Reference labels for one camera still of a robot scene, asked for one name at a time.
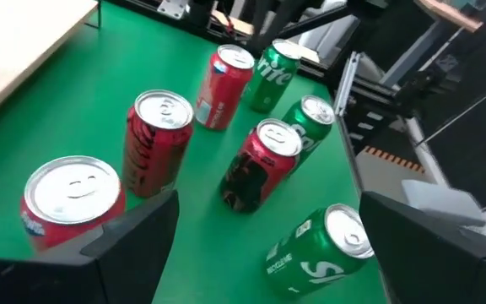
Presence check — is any silver mounting bracket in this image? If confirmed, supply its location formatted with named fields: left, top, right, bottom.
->
left=157, top=0, right=190, bottom=21

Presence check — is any wooden shelf black frame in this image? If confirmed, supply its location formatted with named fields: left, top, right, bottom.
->
left=0, top=0, right=103, bottom=130

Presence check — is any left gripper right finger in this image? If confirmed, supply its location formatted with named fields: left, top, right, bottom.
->
left=359, top=190, right=486, bottom=304

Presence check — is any green Sprite can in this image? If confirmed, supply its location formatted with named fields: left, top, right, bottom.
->
left=280, top=95, right=337, bottom=174
left=263, top=203, right=375, bottom=300
left=242, top=38, right=303, bottom=114

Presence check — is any red Coca-Cola Zero can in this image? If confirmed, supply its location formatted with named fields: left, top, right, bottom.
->
left=121, top=89, right=195, bottom=199
left=219, top=117, right=304, bottom=214

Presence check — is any red Fanta strawberry can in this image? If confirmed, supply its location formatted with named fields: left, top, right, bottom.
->
left=194, top=43, right=256, bottom=132
left=19, top=155, right=127, bottom=253

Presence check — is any silver aluminium extrusion bar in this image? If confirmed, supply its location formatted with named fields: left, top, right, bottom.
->
left=333, top=51, right=361, bottom=118

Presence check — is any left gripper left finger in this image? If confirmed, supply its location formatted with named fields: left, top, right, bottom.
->
left=80, top=188, right=181, bottom=304

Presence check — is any green table mat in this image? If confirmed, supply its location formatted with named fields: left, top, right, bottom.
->
left=0, top=0, right=390, bottom=304

